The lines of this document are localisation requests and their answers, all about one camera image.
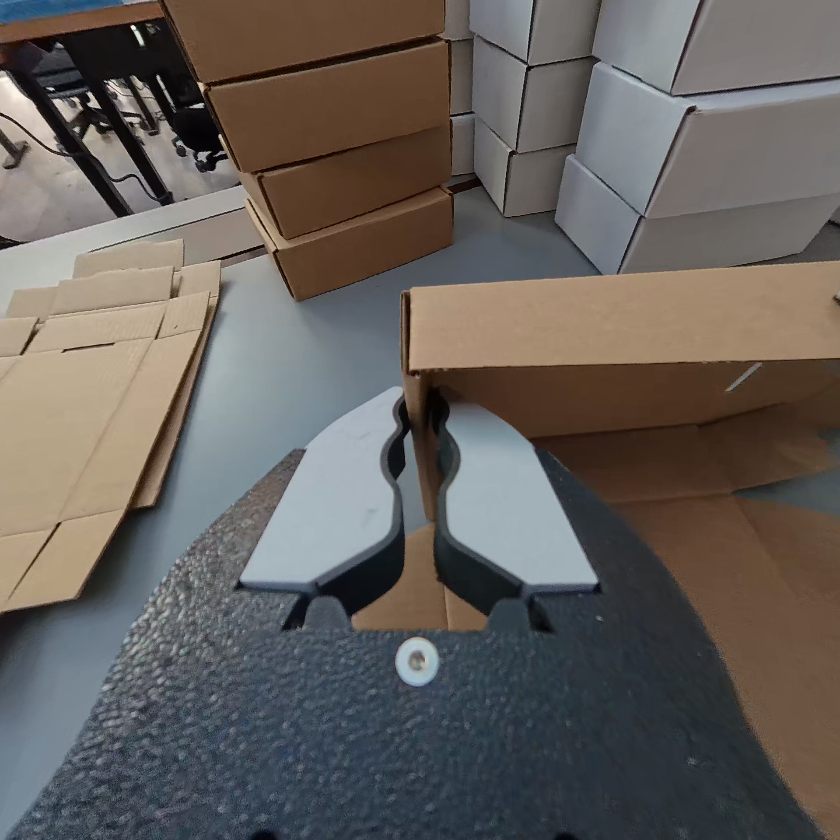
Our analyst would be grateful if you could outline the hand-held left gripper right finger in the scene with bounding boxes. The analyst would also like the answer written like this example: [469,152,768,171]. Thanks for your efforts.
[430,400,601,619]

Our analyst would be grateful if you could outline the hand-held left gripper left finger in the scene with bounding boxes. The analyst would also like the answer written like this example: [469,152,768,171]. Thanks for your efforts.
[239,386,412,618]

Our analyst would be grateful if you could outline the brown cardboard mailer box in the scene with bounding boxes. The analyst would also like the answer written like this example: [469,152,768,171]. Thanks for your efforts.
[351,261,840,840]

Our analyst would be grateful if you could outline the blue flat box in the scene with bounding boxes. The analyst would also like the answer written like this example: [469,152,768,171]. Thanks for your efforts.
[0,0,163,25]

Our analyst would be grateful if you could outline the stack of flat cardboard sheets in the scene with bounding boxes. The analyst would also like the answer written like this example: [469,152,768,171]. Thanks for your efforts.
[0,239,223,614]

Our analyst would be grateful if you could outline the stack of white cardboard boxes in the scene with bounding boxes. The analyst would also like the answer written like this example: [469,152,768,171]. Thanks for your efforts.
[445,0,840,277]

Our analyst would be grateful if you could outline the wooden-edged desk black legs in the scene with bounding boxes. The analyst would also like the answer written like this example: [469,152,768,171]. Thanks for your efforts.
[0,0,177,219]

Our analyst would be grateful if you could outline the black coiled cable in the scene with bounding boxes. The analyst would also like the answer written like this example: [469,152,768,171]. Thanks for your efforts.
[0,110,173,203]

